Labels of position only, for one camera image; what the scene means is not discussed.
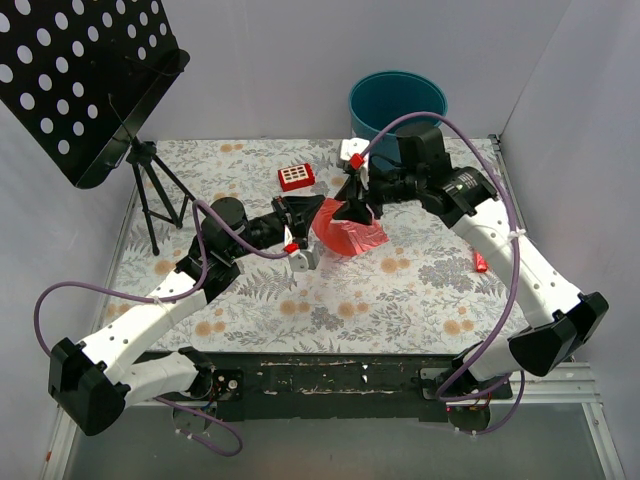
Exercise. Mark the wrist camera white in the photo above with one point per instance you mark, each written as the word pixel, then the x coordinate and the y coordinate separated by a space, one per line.
pixel 352 156
pixel 302 260

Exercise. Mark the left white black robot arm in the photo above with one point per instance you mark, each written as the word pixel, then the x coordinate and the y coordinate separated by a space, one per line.
pixel 95 379

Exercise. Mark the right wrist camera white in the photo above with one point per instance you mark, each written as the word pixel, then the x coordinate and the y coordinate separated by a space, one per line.
pixel 352 156

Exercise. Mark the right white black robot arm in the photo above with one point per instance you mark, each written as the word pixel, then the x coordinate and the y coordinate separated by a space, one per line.
pixel 561 318

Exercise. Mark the small rolled red bag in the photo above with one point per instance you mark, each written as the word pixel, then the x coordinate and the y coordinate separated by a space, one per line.
pixel 481 266

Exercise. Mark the teal plastic trash bin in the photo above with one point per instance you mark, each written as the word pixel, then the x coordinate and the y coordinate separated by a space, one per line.
pixel 379 98

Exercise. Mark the aluminium frame rail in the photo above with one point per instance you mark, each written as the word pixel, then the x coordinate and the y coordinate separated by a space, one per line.
pixel 297 379

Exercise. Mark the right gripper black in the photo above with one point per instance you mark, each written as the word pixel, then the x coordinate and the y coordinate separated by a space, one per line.
pixel 363 189

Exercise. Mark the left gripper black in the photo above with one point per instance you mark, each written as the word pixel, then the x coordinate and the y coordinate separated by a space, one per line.
pixel 282 215

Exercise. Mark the red plastic trash bag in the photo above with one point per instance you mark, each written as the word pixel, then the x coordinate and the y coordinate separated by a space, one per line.
pixel 343 237

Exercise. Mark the floral patterned table mat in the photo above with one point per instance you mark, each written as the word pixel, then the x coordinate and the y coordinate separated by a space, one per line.
pixel 417 293

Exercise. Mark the black perforated music stand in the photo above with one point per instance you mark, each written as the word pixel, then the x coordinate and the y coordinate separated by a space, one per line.
pixel 84 76

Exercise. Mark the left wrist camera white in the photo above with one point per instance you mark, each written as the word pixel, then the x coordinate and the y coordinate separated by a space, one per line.
pixel 302 260

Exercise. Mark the red white window toy block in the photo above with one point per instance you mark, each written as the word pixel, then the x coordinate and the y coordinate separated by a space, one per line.
pixel 296 177

